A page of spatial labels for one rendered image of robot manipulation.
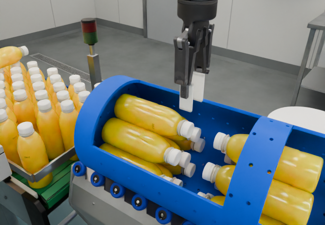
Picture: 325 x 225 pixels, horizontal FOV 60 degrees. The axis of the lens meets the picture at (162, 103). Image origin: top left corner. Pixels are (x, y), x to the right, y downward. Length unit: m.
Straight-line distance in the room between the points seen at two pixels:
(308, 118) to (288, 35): 2.96
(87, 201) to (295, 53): 3.46
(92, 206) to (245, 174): 0.52
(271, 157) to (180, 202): 0.21
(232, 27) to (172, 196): 3.75
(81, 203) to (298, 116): 0.76
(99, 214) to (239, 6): 3.61
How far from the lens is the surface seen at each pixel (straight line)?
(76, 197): 0.96
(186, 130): 0.66
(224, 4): 4.25
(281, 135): 0.59
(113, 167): 0.69
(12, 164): 0.97
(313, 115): 1.09
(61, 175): 0.99
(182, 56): 0.54
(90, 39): 1.29
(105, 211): 0.89
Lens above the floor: 1.56
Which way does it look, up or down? 30 degrees down
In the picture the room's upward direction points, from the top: straight up
